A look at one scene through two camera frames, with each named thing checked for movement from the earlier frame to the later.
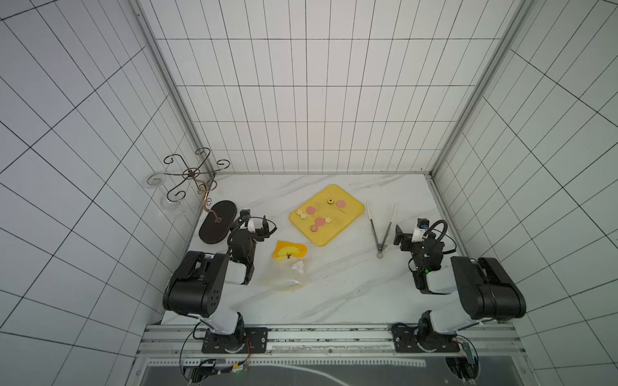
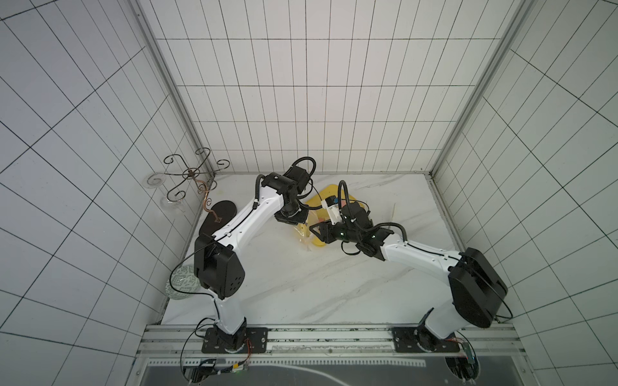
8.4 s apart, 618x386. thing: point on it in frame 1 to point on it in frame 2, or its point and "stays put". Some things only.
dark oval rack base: [212, 232] stays put
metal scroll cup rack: [195, 172] stays put
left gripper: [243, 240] to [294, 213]
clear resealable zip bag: [289, 268] to [306, 237]
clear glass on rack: [154, 181] stays put
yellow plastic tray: [327, 214] stays put
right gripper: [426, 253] to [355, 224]
